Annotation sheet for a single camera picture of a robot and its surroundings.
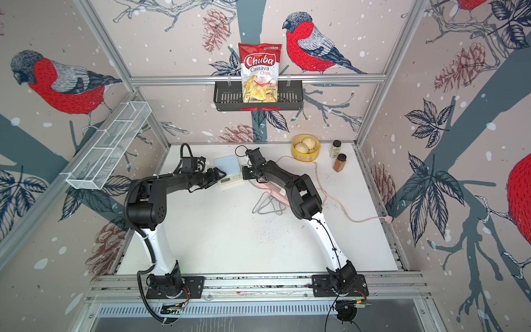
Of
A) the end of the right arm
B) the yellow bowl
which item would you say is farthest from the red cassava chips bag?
the yellow bowl

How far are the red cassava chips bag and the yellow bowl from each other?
0.37 metres

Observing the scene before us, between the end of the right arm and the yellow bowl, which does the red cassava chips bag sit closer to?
the end of the right arm

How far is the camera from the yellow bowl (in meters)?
1.13

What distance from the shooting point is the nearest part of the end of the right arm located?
2.75 feet

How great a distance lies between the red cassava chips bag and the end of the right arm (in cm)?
26

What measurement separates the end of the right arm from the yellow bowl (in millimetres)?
277

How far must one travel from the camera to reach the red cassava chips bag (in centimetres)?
86
